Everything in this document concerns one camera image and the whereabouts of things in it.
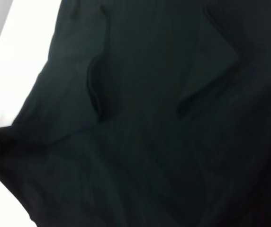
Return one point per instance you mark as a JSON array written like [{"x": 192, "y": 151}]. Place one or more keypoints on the black shirt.
[{"x": 149, "y": 118}]

